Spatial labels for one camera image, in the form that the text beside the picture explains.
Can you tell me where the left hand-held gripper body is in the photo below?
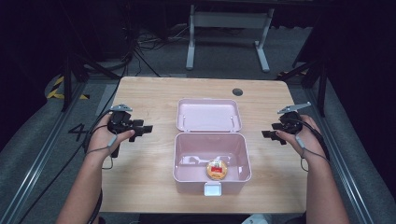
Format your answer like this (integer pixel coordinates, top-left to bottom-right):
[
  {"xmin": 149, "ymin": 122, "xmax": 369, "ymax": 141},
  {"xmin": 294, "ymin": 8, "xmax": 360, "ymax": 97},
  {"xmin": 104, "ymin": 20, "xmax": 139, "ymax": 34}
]
[{"xmin": 106, "ymin": 104, "xmax": 145, "ymax": 159}]

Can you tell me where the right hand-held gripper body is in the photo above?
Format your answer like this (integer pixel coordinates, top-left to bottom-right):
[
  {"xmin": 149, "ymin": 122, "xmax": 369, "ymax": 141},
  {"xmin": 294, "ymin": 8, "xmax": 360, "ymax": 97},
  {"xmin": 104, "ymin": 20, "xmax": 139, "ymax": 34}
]
[{"xmin": 271, "ymin": 101, "xmax": 313, "ymax": 147}]

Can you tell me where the pink plastic storage box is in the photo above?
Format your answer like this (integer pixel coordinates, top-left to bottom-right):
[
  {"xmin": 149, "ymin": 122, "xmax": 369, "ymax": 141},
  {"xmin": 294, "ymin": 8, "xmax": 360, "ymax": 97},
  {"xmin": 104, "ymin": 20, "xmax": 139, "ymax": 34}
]
[{"xmin": 172, "ymin": 98, "xmax": 253, "ymax": 197}]

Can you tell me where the round orange tin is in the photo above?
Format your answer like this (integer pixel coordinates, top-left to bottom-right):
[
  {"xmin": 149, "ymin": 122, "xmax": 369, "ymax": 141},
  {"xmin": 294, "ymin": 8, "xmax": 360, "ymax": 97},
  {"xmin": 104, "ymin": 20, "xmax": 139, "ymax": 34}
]
[{"xmin": 205, "ymin": 159, "xmax": 229, "ymax": 182}]

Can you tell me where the person's right hand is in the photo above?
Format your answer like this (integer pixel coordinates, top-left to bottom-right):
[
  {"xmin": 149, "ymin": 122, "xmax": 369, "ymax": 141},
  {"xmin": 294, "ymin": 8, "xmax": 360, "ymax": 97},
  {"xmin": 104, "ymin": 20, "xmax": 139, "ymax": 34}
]
[{"xmin": 275, "ymin": 114, "xmax": 329, "ymax": 164}]

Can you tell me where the person's left hand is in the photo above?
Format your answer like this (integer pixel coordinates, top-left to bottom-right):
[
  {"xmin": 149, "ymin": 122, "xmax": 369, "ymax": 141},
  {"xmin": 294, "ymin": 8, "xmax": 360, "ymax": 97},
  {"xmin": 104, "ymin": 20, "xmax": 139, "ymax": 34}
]
[{"xmin": 87, "ymin": 113, "xmax": 136, "ymax": 161}]

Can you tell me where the black tripod stand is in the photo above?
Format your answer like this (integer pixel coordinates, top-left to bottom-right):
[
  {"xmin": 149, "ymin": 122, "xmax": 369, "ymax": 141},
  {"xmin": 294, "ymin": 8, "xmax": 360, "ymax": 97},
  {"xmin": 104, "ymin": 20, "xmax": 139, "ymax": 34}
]
[
  {"xmin": 276, "ymin": 54, "xmax": 329, "ymax": 119},
  {"xmin": 60, "ymin": 50, "xmax": 121, "ymax": 113}
]

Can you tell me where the grey wrist strap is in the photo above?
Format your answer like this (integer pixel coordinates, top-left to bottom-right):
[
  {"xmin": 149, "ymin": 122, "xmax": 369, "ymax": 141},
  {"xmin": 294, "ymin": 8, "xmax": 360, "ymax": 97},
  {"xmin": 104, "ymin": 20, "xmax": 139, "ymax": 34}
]
[
  {"xmin": 85, "ymin": 133, "xmax": 120, "ymax": 171},
  {"xmin": 294, "ymin": 135, "xmax": 332, "ymax": 173}
]

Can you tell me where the metal floor rail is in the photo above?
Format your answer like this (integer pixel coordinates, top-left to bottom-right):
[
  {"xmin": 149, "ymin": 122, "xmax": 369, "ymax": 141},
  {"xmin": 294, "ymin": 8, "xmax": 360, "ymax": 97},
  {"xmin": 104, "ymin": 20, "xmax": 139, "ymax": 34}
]
[
  {"xmin": 304, "ymin": 88, "xmax": 376, "ymax": 224},
  {"xmin": 0, "ymin": 83, "xmax": 87, "ymax": 224}
]

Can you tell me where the bundle of black floor cables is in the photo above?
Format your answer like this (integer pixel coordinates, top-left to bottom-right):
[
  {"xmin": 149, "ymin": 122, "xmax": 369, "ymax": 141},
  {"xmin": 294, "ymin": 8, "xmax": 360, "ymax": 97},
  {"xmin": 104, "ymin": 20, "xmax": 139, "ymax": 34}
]
[{"xmin": 122, "ymin": 26, "xmax": 190, "ymax": 77}]

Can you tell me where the grey metal table frame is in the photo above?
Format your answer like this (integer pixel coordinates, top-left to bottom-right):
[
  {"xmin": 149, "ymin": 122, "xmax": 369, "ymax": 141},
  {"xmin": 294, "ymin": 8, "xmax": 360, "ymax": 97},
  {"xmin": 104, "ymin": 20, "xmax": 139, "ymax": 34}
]
[{"xmin": 185, "ymin": 4, "xmax": 276, "ymax": 74}]

